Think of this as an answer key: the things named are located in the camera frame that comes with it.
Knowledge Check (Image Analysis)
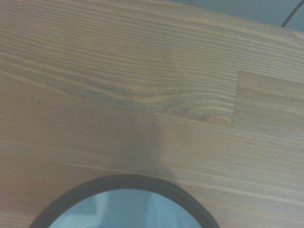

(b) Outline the black-rimmed white enamel cup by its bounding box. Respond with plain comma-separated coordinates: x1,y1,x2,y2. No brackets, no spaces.
28,174,221,228

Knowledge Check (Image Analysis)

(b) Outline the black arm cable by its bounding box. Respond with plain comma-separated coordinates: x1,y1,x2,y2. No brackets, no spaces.
281,1,304,28

